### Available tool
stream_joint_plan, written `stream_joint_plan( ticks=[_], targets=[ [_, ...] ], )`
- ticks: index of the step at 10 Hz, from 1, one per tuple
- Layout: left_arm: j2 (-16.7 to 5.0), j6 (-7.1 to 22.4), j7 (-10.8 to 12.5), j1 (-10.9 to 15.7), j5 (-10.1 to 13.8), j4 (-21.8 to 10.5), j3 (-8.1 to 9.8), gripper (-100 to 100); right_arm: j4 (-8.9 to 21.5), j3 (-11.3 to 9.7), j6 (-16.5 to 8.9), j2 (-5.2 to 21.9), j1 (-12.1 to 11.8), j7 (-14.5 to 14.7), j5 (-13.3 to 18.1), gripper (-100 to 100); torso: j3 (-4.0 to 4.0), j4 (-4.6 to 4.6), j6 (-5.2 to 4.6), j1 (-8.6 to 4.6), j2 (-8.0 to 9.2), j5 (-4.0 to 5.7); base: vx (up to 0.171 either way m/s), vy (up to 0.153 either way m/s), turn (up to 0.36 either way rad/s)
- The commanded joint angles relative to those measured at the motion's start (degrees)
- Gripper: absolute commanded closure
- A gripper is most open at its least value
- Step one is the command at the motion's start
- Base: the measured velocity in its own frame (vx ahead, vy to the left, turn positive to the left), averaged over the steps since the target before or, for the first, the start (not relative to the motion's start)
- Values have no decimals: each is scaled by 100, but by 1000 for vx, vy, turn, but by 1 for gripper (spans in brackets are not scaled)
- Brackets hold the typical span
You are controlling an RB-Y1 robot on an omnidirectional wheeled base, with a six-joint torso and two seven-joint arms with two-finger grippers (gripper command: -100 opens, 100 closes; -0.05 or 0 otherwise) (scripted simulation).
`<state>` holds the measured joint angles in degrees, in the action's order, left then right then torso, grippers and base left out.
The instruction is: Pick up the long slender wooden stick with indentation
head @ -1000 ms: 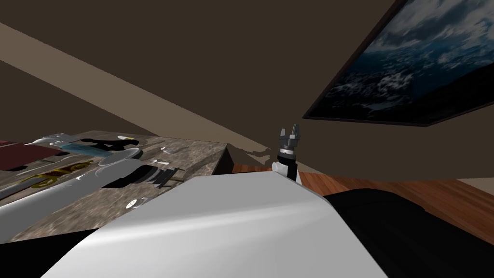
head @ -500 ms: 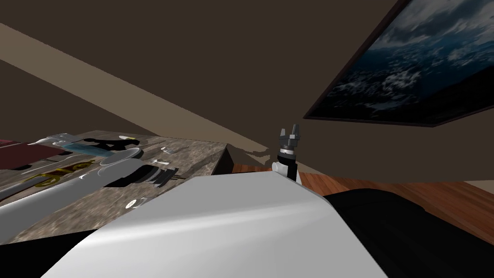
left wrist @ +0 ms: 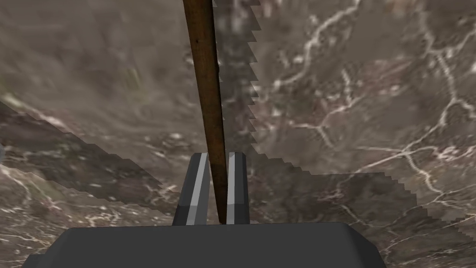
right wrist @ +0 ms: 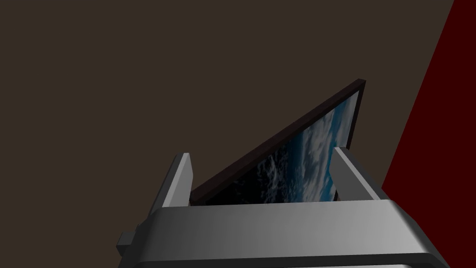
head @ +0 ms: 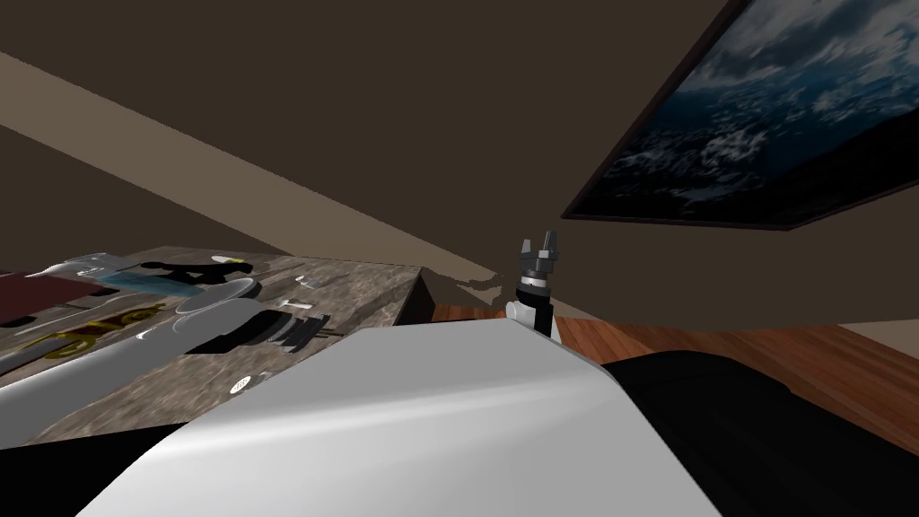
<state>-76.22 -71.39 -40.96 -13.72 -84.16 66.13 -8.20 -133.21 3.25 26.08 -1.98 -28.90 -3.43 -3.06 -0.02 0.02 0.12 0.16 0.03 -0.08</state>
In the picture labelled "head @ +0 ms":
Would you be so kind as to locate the pale grey glass object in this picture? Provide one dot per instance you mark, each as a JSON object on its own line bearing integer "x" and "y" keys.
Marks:
{"x": 86, "y": 264}

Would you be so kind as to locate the black statuette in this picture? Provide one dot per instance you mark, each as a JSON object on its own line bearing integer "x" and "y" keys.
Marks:
{"x": 194, "y": 271}

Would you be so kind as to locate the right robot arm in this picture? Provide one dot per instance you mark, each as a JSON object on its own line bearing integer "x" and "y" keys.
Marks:
{"x": 725, "y": 438}

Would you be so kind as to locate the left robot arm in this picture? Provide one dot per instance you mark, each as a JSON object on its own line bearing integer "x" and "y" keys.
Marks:
{"x": 93, "y": 377}

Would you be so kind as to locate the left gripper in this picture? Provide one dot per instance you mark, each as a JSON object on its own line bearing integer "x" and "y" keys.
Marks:
{"x": 230, "y": 339}

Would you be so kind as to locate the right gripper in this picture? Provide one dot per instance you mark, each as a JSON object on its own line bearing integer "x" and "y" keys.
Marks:
{"x": 538, "y": 264}

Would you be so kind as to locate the small white dish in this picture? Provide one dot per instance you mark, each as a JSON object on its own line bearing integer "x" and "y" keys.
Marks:
{"x": 228, "y": 258}

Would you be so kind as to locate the dark red book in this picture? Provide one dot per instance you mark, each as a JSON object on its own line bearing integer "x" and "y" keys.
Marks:
{"x": 43, "y": 293}

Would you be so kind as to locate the brown marbled table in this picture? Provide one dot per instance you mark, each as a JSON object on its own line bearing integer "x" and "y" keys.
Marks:
{"x": 359, "y": 294}

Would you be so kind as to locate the grey book with gold ornament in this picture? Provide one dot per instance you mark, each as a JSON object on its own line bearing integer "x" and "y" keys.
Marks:
{"x": 86, "y": 332}

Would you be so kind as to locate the small silver object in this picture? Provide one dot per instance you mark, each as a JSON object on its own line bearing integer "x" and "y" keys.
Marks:
{"x": 310, "y": 281}

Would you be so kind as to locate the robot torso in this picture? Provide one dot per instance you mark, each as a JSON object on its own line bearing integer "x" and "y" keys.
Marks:
{"x": 402, "y": 431}

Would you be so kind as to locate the white plate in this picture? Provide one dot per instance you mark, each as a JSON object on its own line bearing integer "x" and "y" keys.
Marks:
{"x": 222, "y": 293}

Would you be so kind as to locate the pale blue book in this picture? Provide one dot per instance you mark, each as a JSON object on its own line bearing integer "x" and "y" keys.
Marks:
{"x": 143, "y": 283}

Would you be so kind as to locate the dark framed cloud picture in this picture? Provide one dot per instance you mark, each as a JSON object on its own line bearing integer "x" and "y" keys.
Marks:
{"x": 775, "y": 115}

